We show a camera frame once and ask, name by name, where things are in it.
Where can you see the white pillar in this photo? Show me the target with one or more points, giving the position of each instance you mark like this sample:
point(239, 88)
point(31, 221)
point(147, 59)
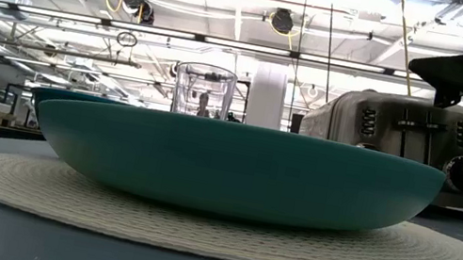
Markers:
point(266, 98)

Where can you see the small teal bowl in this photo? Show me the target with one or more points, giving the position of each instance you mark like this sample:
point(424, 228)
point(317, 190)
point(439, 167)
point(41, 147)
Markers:
point(56, 94)

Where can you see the teal round plate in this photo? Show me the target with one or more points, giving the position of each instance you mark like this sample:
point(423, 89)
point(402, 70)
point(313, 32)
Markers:
point(234, 169)

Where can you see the clear drinking glass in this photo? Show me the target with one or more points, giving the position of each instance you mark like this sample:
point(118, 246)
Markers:
point(188, 89)

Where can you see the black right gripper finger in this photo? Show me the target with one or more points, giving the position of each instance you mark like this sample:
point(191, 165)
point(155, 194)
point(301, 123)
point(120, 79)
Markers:
point(450, 68)
point(443, 99)

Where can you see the cream woven round placemat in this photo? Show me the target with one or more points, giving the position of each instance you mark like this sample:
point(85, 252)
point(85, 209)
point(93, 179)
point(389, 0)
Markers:
point(213, 234)

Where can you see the stainless steel toaster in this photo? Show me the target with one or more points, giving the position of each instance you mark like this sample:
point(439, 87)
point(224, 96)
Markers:
point(408, 128)

